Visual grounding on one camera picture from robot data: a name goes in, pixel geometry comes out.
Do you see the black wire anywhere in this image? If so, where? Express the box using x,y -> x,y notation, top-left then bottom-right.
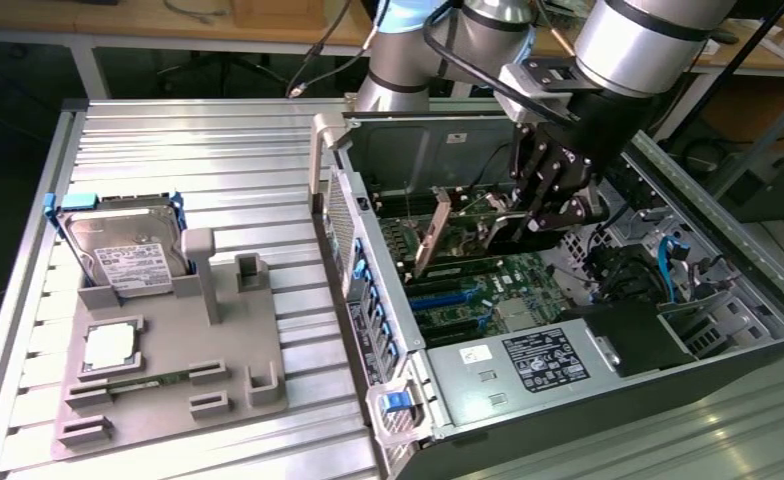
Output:
476,142 -> 517,187

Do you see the grey power supply unit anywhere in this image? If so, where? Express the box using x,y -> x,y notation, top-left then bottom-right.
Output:
424,319 -> 624,432

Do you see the grey chipset heatsink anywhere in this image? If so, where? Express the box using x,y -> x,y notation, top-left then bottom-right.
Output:
495,299 -> 535,332

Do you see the dangling cable with connector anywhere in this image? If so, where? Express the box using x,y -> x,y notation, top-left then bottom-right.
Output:
287,0 -> 384,99

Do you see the black equipment box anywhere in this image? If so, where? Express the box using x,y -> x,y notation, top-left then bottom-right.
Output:
724,159 -> 784,222

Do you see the black expansion slot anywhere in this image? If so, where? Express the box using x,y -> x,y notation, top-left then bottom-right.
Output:
423,319 -> 485,347

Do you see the silver CPU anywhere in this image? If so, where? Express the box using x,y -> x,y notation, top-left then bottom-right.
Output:
82,323 -> 137,372

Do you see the green RAM stick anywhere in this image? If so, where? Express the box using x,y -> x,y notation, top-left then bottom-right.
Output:
106,372 -> 193,394

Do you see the black plastic shroud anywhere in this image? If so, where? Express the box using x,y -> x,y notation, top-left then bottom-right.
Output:
584,299 -> 698,379

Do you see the hard disk with blue carrier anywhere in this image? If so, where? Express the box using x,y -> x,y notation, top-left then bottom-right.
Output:
41,189 -> 188,301

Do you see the blue wire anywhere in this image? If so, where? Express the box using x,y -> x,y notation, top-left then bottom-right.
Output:
656,234 -> 692,306

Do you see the dark office chair base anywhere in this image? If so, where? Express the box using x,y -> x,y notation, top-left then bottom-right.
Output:
157,49 -> 293,99

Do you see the black camera cable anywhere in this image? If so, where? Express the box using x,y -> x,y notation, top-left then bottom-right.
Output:
423,0 -> 584,124

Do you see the grey parts rack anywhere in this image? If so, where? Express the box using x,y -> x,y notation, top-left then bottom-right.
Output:
50,225 -> 291,464

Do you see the black graphics card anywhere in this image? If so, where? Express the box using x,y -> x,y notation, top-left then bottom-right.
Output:
412,187 -> 564,281

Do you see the wooden desk with white frame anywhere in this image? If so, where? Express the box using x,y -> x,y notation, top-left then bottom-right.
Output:
0,0 -> 784,141

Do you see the black stand pole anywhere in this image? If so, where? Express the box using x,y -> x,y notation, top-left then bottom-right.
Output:
651,0 -> 784,141

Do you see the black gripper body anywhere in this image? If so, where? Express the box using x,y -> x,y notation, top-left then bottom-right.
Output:
516,88 -> 655,167

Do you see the blue expansion slot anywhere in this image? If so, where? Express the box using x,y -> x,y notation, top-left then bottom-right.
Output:
408,289 -> 477,311

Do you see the metal socket cover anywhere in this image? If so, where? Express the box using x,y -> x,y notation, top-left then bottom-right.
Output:
477,191 -> 512,216

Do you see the open grey PC case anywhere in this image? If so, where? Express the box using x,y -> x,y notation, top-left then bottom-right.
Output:
307,97 -> 784,480

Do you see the green motherboard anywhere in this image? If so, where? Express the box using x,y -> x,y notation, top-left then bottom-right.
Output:
371,192 -> 567,351

